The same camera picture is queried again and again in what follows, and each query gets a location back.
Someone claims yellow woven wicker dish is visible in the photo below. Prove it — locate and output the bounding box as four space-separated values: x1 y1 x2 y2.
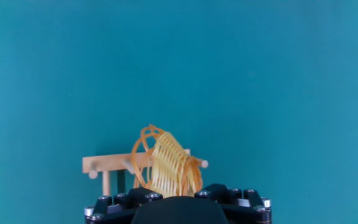
131 123 204 198

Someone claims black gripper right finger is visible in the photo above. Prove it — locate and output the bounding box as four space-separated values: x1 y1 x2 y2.
193 182 273 224

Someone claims wooden peg dish rack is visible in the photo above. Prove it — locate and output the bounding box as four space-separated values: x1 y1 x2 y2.
81 148 209 197

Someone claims green table mat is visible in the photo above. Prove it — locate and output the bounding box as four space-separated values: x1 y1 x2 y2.
0 0 358 224

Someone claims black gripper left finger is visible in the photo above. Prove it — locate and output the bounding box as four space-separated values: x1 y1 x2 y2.
83 186 164 224

